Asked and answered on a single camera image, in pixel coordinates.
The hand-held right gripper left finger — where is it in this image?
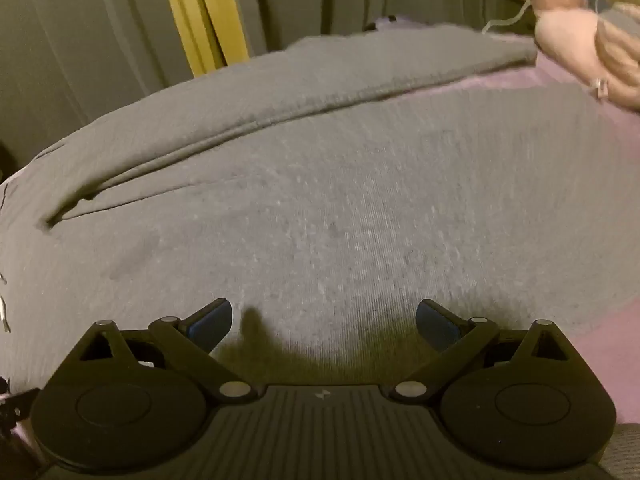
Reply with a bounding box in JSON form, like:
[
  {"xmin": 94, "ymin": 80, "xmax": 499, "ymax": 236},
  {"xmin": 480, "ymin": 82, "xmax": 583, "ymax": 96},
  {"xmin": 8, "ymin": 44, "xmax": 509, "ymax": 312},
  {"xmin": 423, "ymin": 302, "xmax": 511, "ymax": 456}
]
[{"xmin": 76, "ymin": 298, "xmax": 258, "ymax": 404}]

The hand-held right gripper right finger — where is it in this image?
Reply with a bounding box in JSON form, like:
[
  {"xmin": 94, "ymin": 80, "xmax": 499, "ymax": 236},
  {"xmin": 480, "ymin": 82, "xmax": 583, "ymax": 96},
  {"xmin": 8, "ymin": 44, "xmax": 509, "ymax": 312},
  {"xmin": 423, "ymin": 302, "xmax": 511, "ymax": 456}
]
[{"xmin": 390, "ymin": 298, "xmax": 569, "ymax": 404}]

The yellow curtain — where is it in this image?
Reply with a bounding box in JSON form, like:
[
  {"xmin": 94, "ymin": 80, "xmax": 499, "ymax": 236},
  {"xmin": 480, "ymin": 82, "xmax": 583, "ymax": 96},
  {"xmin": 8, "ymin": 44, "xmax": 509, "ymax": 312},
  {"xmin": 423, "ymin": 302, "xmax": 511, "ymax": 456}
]
[{"xmin": 157, "ymin": 0, "xmax": 251, "ymax": 78}]

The grey curtain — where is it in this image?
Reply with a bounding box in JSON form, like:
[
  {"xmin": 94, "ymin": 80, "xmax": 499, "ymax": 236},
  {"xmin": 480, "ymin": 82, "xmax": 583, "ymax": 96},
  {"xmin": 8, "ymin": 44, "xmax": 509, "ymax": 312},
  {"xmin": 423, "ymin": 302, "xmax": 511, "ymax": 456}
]
[{"xmin": 0, "ymin": 0, "xmax": 551, "ymax": 161}]

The pink stuffed toy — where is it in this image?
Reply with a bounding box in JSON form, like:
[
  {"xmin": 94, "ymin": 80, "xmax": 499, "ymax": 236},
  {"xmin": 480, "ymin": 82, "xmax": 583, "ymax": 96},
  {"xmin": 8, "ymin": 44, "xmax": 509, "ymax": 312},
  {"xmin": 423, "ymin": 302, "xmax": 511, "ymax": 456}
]
[{"xmin": 527, "ymin": 0, "xmax": 640, "ymax": 113}]

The white cord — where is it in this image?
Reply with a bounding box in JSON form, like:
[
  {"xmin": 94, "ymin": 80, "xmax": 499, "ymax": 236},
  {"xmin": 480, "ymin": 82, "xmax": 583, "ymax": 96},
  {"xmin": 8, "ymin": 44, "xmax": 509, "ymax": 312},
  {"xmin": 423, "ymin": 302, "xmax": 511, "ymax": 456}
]
[{"xmin": 482, "ymin": 0, "xmax": 533, "ymax": 36}]

